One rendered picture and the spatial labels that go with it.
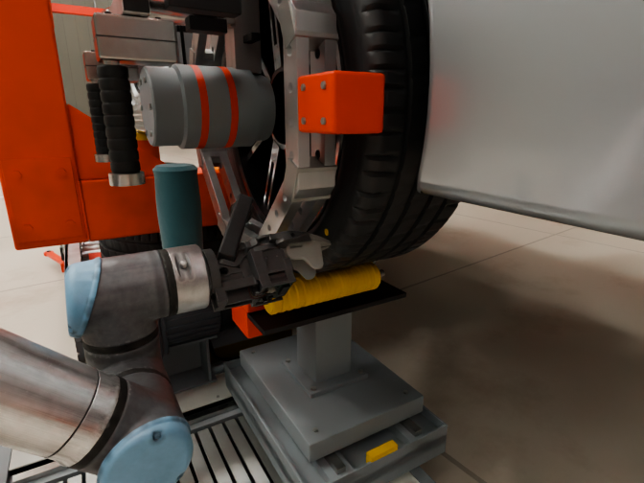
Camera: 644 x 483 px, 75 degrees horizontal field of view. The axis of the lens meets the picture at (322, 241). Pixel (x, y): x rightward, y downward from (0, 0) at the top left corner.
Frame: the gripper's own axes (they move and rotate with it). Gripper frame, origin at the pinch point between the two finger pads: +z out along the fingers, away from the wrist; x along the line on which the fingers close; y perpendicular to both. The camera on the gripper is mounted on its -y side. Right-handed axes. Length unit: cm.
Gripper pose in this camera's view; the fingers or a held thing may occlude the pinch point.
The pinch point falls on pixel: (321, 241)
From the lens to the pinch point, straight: 69.0
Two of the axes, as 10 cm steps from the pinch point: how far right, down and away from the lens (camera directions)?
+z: 8.6, -1.5, 4.9
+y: 3.6, 8.5, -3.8
